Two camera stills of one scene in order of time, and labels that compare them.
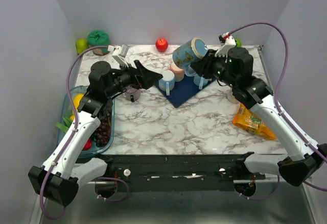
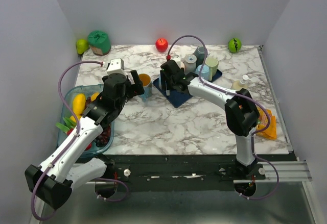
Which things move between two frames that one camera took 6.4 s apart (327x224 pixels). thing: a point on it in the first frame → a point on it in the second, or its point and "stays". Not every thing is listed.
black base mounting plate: (182, 173) stays
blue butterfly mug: (189, 52) → (146, 81)
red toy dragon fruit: (88, 144) stays
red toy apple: (161, 45) stays
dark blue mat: (183, 91) stays
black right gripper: (203, 66) → (163, 78)
